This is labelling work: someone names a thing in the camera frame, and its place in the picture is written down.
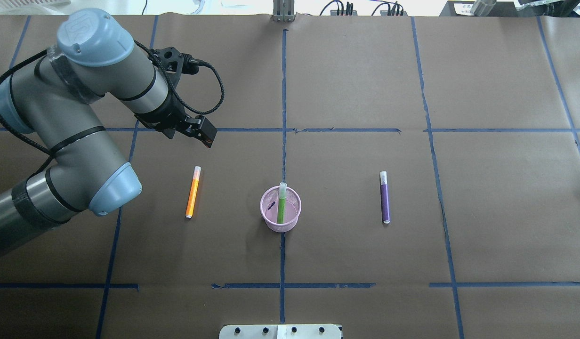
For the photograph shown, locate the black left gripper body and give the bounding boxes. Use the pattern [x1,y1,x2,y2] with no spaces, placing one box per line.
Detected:
[134,97,197,139]

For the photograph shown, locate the orange marker pen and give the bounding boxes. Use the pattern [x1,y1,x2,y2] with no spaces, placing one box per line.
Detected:
[185,166,201,220]

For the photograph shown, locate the green marker pen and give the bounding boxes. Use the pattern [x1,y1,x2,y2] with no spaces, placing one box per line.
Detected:
[276,182,287,225]

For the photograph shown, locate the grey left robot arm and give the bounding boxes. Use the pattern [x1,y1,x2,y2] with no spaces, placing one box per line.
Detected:
[0,8,217,258]

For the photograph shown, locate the pink mesh pen holder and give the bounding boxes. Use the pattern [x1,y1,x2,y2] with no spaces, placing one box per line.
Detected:
[259,186,302,233]

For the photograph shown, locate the purple marker pen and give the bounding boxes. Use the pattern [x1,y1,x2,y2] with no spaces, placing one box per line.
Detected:
[379,171,391,225]

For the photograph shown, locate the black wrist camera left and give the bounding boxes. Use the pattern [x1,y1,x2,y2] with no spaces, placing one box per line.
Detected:
[150,47,204,89]

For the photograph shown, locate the black braided camera cable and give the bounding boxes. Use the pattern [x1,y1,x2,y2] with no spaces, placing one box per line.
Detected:
[0,40,225,156]

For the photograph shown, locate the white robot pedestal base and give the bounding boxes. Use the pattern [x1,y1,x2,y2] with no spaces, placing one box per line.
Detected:
[218,323,344,339]

